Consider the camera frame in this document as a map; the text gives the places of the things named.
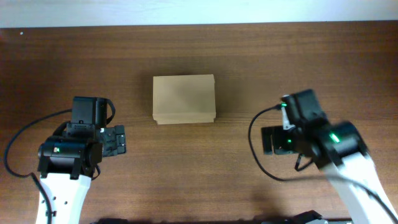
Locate cardboard box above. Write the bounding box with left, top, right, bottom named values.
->
left=152, top=74, right=216, bottom=125

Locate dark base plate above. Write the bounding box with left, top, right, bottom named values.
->
left=91, top=210, right=354, bottom=224

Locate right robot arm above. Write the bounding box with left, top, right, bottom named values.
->
left=261, top=89, right=397, bottom=223

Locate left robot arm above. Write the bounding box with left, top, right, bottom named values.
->
left=36, top=96, right=126, bottom=223

